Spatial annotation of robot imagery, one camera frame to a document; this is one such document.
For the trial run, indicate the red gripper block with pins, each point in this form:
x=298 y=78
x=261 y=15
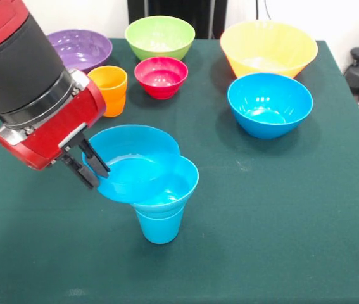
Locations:
x=59 y=133

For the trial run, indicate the shallow blue bowl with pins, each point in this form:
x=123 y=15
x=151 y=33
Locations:
x=135 y=152

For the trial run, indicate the small ribbed teal bowl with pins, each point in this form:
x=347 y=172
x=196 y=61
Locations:
x=179 y=190

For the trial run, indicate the blue cup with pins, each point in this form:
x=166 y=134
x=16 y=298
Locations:
x=161 y=229

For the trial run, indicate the large blue bowl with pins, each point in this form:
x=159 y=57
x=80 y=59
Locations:
x=271 y=123

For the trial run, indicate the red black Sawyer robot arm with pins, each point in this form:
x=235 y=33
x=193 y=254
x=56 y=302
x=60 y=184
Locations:
x=8 y=63

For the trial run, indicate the orange cup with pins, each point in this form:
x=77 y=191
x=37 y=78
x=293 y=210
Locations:
x=114 y=88

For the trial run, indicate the pink red bowl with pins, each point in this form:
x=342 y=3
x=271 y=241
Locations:
x=161 y=79

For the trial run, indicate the purple bowl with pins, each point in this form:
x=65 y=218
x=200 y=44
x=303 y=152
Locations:
x=84 y=47

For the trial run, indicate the green bowl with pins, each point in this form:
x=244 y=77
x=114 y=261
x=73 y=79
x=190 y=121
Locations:
x=160 y=41

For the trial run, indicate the dark green tablecloth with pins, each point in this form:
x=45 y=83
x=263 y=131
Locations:
x=261 y=237

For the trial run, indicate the large yellow bowl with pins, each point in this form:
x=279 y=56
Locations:
x=268 y=47

